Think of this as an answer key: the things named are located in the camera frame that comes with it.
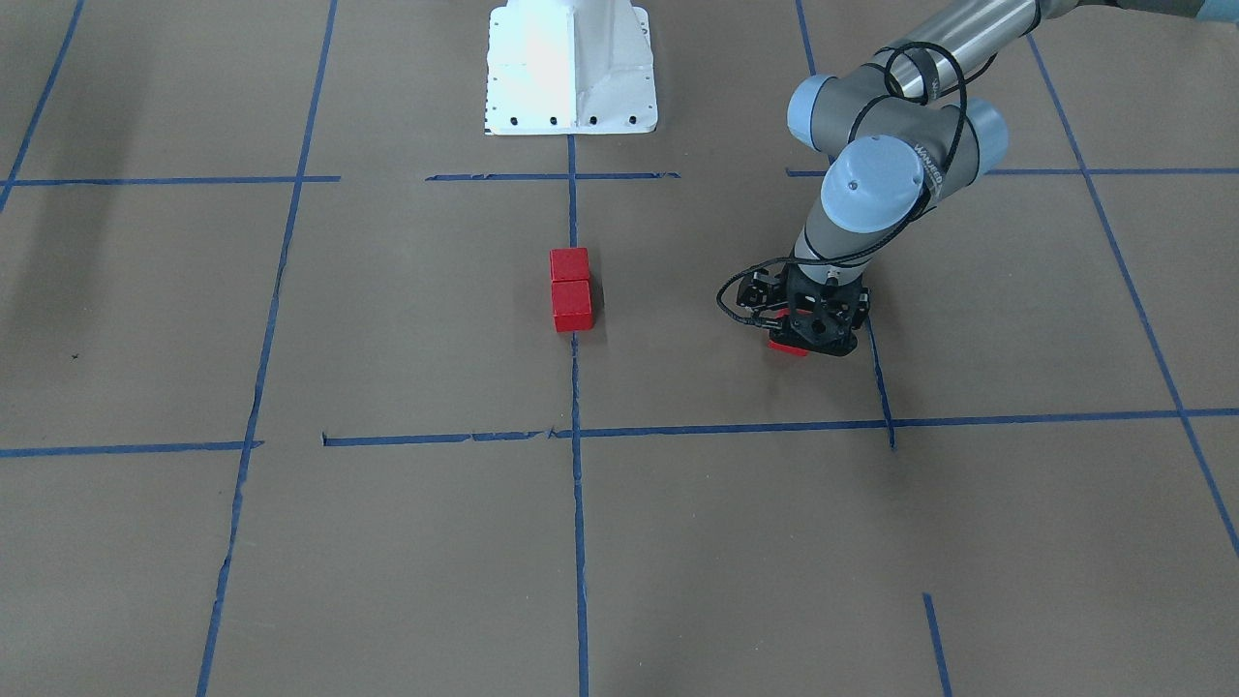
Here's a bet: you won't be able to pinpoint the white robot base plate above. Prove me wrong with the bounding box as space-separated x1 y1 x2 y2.
484 1 659 136

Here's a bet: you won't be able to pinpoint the red block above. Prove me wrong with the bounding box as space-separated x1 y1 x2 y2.
553 279 593 334
548 248 591 284
769 308 812 357

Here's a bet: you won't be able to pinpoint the brown paper table cover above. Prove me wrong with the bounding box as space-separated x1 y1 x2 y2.
2 1 1237 696

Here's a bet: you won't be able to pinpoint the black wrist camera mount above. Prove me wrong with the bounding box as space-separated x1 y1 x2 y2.
735 266 788 318

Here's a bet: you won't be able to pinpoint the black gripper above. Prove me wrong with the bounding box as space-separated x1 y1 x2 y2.
777 264 870 357

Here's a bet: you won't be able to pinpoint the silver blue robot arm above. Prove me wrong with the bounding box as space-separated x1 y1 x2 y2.
738 1 1075 357

